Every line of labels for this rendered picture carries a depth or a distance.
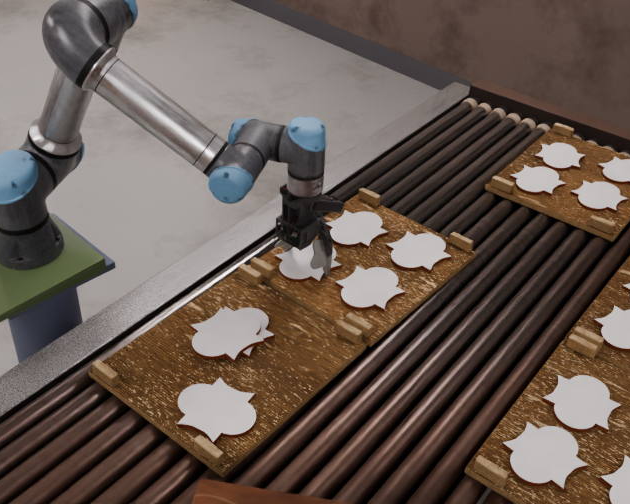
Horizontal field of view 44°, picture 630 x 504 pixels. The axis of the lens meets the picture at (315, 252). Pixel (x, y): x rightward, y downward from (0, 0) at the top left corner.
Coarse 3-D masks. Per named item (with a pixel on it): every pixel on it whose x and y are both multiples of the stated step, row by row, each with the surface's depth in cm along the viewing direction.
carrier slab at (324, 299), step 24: (336, 216) 191; (384, 216) 192; (312, 240) 183; (384, 240) 184; (360, 264) 177; (384, 264) 177; (456, 264) 178; (288, 288) 169; (312, 288) 169; (336, 288) 170; (408, 288) 171; (432, 288) 171; (336, 312) 163; (360, 312) 164; (384, 312) 164; (408, 312) 165
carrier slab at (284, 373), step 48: (240, 288) 168; (144, 336) 155; (192, 336) 156; (288, 336) 157; (336, 336) 158; (144, 384) 145; (192, 384) 146; (240, 384) 146; (288, 384) 147; (192, 432) 137
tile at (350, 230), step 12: (348, 216) 189; (360, 216) 190; (372, 216) 190; (336, 228) 185; (348, 228) 186; (360, 228) 186; (372, 228) 186; (336, 240) 182; (348, 240) 182; (360, 240) 182; (372, 240) 183
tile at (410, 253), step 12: (408, 240) 183; (420, 240) 183; (432, 240) 183; (396, 252) 179; (408, 252) 179; (420, 252) 179; (432, 252) 180; (444, 252) 180; (396, 264) 176; (408, 264) 176; (420, 264) 176; (432, 264) 176
